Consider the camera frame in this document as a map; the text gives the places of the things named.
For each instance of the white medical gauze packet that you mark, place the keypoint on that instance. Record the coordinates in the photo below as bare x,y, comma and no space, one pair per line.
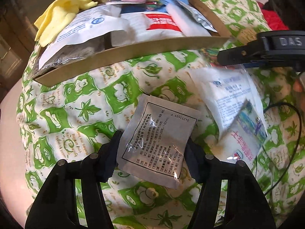
224,91

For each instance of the green patterned white quilt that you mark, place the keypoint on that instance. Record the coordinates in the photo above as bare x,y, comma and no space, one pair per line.
74,118

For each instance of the person's right hand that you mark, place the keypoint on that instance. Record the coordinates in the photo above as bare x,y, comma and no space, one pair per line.
299,84

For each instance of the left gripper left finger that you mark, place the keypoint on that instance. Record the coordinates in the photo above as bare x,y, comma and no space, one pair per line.
110,156

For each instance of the white foam sheet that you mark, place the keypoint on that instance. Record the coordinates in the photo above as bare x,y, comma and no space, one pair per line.
188,26

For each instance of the white gauze packet red label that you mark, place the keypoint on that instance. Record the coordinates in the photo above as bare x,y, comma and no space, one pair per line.
146,26

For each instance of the red quilted blanket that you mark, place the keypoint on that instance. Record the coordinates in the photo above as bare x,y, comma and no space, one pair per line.
272,19

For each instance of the shallow cardboard box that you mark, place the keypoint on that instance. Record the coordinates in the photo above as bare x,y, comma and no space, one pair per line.
123,53

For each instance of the dark wooden cabinet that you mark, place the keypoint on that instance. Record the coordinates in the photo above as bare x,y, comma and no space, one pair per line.
17,42

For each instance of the dark blue cloth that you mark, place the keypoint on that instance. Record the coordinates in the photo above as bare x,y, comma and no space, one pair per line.
148,6

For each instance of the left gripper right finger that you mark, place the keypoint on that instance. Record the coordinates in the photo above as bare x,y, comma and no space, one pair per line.
194,157

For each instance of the silver foil packet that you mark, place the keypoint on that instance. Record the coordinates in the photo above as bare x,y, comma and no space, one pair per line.
199,18

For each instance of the grey text sachet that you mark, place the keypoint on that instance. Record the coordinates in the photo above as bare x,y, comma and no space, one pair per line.
153,144

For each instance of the colourful picture sachet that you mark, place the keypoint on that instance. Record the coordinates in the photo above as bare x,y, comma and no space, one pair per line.
243,138

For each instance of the yellow cloth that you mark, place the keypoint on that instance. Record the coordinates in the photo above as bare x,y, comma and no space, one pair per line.
57,16

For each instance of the white blue-logo gauze packet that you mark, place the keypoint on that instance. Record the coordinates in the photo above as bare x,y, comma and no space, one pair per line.
87,25

